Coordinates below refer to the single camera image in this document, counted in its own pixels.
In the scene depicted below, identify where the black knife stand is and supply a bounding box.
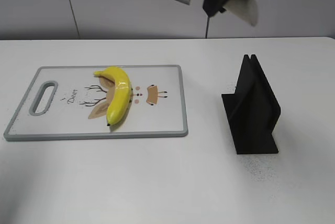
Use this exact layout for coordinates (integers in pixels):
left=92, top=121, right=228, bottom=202
left=221, top=54, right=281, bottom=154

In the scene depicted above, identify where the yellow plastic banana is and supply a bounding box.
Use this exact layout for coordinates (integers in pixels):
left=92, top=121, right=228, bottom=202
left=94, top=66, right=131, bottom=126

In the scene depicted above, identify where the white grey-rimmed cutting board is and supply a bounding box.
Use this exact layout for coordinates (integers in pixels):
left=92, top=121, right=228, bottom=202
left=4, top=65, right=188, bottom=141

